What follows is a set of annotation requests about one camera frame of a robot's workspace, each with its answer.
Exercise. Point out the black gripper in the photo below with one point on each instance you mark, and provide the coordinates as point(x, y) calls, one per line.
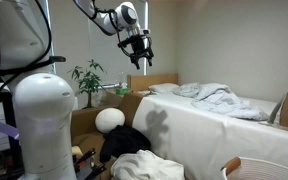
point(139, 43)

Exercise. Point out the white jersey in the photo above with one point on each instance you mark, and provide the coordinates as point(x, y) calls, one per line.
point(144, 166)

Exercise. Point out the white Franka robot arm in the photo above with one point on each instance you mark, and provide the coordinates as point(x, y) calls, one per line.
point(40, 116)

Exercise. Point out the white woven laundry basket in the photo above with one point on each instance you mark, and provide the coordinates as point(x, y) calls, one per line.
point(264, 171)

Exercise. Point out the wooden headboard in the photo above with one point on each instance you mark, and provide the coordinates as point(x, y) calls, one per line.
point(150, 81)

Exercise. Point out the clear water bottle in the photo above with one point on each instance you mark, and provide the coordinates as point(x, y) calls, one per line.
point(121, 80)

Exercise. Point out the white pillow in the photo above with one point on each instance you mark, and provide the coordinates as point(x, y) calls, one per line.
point(163, 88)

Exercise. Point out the green tissue box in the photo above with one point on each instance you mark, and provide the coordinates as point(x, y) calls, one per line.
point(124, 91)

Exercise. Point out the brown bedside box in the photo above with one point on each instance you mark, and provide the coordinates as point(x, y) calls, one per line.
point(113, 98)

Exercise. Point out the green potted plant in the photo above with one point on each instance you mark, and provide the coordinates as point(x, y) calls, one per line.
point(88, 81)

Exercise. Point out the black garment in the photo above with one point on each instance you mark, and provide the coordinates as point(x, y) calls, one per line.
point(124, 141)

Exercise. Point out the brown leather sofa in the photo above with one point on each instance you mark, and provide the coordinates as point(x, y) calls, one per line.
point(84, 123)

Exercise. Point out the grey crumpled duvet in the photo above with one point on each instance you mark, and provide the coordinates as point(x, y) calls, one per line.
point(224, 101)

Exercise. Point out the bed with white sheet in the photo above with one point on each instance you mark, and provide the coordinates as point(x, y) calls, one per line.
point(200, 133)

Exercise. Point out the yellow foam block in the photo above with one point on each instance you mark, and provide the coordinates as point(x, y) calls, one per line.
point(77, 152)

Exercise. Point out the black tool pile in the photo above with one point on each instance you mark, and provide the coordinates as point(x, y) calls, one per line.
point(87, 160)

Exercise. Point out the black vertical pole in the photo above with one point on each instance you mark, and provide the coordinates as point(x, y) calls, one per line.
point(9, 116)

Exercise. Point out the purple strip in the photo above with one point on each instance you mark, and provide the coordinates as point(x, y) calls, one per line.
point(4, 129)

